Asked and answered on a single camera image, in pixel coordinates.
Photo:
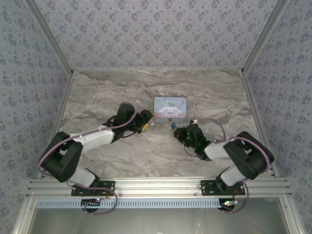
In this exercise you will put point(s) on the small blue padlock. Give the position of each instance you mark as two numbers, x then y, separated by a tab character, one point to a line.
173	125

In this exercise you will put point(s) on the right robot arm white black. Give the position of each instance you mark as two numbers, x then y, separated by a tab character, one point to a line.
243	156

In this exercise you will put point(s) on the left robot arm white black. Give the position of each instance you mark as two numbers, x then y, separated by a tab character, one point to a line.
73	156

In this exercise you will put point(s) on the light blue cartoon tin box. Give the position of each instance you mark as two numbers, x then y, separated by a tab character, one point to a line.
170	107

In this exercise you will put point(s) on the right controller board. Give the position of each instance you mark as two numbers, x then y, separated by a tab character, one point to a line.
229	203

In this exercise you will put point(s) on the controller board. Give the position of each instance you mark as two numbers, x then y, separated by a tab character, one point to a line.
229	203
91	202

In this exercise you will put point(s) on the left controller board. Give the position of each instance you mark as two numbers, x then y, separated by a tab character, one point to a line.
91	202

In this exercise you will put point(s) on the aluminium back rail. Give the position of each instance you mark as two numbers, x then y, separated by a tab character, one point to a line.
158	70

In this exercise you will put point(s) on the aluminium front rail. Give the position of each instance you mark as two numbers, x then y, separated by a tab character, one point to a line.
158	186

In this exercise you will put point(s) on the aluminium side rail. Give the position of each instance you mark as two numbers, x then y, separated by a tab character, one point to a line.
61	114
256	114

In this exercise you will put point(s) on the aluminium frame post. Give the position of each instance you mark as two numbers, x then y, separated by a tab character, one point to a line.
265	34
51	39

